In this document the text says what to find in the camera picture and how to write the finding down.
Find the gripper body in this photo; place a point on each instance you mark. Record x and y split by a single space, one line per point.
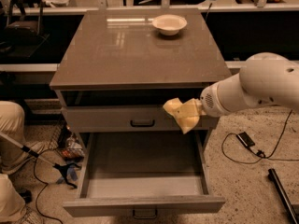
208 102

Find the yellow sponge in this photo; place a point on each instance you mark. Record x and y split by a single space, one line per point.
179 111

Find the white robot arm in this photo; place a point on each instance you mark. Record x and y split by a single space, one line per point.
264 79

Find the closed middle drawer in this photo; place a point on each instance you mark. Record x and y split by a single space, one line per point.
96 119

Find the grey drawer cabinet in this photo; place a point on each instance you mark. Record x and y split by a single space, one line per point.
117 57

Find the open bottom drawer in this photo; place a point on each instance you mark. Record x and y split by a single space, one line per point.
144 175

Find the black phone on floor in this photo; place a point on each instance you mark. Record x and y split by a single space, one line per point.
245 140

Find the white bowl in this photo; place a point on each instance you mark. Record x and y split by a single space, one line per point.
169 24

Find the black bar on floor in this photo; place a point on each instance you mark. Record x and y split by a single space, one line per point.
291 213

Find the grabber reacher stick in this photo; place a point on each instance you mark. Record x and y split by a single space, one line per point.
63 169

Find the person leg beige trousers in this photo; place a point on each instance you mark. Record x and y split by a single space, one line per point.
12 124

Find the black chair background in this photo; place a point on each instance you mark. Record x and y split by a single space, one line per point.
22 37

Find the wire basket with items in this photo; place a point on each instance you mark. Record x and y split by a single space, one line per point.
65 143

